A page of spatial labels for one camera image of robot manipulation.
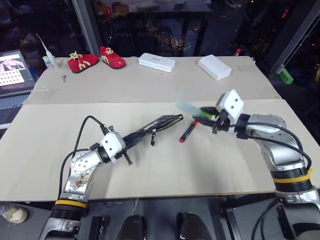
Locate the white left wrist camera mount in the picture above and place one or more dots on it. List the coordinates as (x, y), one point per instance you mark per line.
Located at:
(112, 144)

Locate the green highlighter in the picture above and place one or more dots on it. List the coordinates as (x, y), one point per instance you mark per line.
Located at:
(203, 114)

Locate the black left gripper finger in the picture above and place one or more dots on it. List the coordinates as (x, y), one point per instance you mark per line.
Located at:
(136, 144)
(135, 136)

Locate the white flat pencil case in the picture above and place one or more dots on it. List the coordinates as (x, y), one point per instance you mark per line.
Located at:
(157, 62)

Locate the clear syringe applicator bottle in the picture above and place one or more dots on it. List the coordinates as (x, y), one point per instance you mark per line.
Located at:
(48, 55)

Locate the beige tape roll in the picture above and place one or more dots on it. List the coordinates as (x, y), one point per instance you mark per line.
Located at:
(15, 215)

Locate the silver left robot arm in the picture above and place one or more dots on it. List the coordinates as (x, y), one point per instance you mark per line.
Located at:
(81, 166)

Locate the red marker with black barrel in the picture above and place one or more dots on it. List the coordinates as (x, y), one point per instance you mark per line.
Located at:
(188, 131)

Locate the white rectangular box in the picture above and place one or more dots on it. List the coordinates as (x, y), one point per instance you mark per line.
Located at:
(214, 67)

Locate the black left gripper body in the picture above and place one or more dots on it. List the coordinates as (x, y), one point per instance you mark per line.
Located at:
(125, 153)

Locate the black grid zip pouch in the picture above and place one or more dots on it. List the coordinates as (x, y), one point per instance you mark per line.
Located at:
(160, 123)

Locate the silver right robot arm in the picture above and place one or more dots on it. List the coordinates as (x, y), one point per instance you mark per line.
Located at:
(280, 147)

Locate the open laptop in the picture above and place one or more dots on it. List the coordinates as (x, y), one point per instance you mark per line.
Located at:
(12, 75)

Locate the green block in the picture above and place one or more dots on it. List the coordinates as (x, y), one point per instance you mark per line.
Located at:
(285, 75)

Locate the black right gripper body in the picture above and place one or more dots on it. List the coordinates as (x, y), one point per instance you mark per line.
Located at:
(221, 123)

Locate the grey metal post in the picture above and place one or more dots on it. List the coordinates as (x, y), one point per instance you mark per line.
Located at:
(83, 25)

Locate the red slipper with yellow laces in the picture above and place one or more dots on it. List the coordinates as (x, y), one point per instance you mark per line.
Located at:
(111, 58)
(82, 62)

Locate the red capped bottle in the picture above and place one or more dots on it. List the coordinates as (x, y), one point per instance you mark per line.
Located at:
(237, 52)

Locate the small grey metal key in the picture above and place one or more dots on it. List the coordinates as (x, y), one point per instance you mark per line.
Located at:
(64, 78)

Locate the beige cardboard sheet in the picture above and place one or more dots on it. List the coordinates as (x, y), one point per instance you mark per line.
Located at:
(155, 82)

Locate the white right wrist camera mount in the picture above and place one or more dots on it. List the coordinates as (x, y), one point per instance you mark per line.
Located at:
(231, 105)

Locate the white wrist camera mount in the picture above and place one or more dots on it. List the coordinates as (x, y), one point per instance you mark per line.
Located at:
(112, 144)
(231, 105)

